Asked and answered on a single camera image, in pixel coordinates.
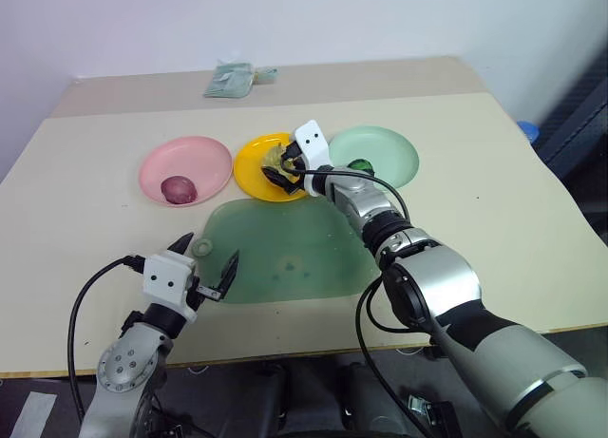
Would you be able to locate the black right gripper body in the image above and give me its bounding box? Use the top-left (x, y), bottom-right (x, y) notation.
top-left (280, 142), bottom-right (309, 195)

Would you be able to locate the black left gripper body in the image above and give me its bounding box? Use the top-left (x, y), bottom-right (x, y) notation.
top-left (187, 274), bottom-right (226, 312)

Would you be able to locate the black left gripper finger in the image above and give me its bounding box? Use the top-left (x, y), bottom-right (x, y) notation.
top-left (218, 249), bottom-right (240, 293)
top-left (167, 232), bottom-right (196, 259)

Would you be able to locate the yellow-green toy vegetable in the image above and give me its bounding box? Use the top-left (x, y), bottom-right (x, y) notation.
top-left (262, 142), bottom-right (296, 183)

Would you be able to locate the yellow plate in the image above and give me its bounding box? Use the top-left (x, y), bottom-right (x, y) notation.
top-left (233, 132), bottom-right (311, 203)

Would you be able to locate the pink plate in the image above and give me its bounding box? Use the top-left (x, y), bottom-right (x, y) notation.
top-left (138, 135), bottom-right (234, 208)

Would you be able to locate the light green plate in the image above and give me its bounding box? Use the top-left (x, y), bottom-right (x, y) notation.
top-left (327, 125), bottom-right (421, 190)

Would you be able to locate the purple round toy vegetable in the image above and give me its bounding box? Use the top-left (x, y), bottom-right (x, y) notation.
top-left (160, 174), bottom-right (198, 205)

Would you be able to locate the translucent green cutting mat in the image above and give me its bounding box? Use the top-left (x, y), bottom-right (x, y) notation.
top-left (192, 198), bottom-right (382, 307)

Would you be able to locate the green plastic packet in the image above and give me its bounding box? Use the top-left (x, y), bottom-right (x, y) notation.
top-left (203, 60), bottom-right (257, 100)

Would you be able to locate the dark rounded shape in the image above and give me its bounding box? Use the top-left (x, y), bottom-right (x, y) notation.
top-left (334, 360), bottom-right (387, 438)

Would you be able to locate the blue round cap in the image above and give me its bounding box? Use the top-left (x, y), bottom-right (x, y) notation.
top-left (516, 120), bottom-right (541, 144)

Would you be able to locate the black ribbed case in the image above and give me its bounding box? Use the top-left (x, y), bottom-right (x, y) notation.
top-left (535, 51), bottom-right (608, 252)

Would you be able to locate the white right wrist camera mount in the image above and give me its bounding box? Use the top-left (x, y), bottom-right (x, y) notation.
top-left (293, 119), bottom-right (334, 198)

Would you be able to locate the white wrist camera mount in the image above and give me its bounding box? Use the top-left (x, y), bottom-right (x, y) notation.
top-left (293, 119), bottom-right (334, 198)
top-left (142, 250), bottom-right (200, 323)

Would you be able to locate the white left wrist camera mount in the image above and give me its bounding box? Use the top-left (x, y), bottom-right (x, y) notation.
top-left (142, 250), bottom-right (200, 323)

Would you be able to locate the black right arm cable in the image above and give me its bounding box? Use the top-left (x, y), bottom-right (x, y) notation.
top-left (290, 164), bottom-right (446, 438)

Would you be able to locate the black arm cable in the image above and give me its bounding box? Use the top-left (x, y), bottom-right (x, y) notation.
top-left (66, 254), bottom-right (146, 423)
top-left (290, 164), bottom-right (446, 438)

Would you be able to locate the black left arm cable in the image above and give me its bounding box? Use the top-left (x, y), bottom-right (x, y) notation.
top-left (66, 254), bottom-right (146, 423)

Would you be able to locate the metal caster bracket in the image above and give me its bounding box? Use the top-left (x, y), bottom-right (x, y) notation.
top-left (407, 393), bottom-right (453, 428)

